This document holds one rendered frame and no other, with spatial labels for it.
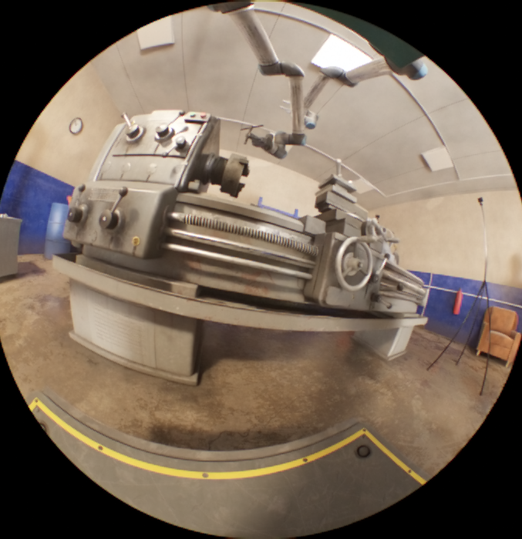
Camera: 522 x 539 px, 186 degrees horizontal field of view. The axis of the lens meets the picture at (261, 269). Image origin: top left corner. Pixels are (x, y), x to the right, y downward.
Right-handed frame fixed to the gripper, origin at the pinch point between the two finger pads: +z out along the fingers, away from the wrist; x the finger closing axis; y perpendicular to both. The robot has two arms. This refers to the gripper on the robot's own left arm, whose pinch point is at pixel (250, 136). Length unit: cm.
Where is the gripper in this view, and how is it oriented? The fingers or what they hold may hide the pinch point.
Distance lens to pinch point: 109.4
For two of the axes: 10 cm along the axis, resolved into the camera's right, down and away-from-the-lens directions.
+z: -6.8, 1.3, -7.3
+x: -6.9, -4.5, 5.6
